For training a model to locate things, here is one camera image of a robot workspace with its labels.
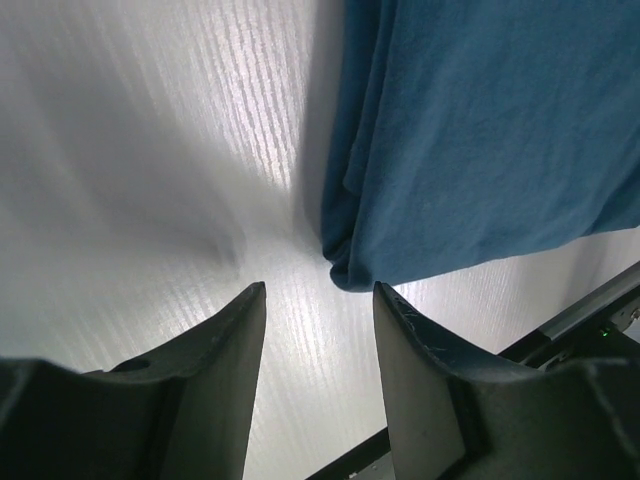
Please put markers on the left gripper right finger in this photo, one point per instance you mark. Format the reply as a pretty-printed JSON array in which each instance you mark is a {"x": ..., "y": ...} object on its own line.
[{"x": 456, "y": 411}]

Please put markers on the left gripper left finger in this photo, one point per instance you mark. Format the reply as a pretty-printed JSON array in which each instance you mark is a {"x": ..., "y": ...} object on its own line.
[{"x": 182, "y": 410}]

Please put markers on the dark blue t shirt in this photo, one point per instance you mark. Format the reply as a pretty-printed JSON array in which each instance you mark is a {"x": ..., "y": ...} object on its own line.
[{"x": 471, "y": 131}]

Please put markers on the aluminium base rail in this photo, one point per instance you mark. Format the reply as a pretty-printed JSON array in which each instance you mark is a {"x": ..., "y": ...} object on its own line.
[{"x": 591, "y": 304}]

